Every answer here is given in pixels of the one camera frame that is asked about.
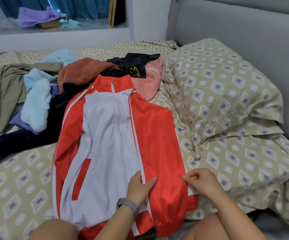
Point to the person's left hand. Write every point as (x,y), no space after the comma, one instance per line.
(139,188)

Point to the person's right hand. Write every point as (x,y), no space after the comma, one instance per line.
(203,180)

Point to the red and white jacket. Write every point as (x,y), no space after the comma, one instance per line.
(104,147)

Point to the pink shirt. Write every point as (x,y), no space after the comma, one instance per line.
(148,82)

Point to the bed with patterned beige sheet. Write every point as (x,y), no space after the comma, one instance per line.
(14,187)

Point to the black garment yellow print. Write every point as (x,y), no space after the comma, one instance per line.
(132,63)

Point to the navy velvet garment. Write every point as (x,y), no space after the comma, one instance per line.
(19,137)

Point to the rust brown garment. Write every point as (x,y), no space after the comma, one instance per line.
(84,70)

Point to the light blue fleece garment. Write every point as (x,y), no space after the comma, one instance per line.
(35,105)

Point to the purple-blue garment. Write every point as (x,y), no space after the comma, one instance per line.
(18,121)

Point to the olive green trousers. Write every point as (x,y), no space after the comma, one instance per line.
(2,95)

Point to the person's right forearm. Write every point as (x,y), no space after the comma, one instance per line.
(237,220)

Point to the person's left forearm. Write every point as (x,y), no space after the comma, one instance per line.
(117,225)

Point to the person's left leg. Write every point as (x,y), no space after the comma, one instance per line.
(52,230)

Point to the grey band wristwatch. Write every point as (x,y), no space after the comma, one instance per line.
(127,205)

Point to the patterned beige pillow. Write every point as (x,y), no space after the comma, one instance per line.
(219,92)

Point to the grey upholstered headboard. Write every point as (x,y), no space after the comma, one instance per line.
(244,42)

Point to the leaning wooden picture frames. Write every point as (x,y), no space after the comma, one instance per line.
(115,12)

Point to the teal small item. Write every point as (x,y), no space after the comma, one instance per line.
(71,24)

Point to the small wooden box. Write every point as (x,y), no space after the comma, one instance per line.
(50,24)

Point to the blue curtain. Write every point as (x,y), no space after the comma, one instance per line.
(79,5)

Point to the purple cloth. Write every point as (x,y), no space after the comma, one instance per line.
(37,16)

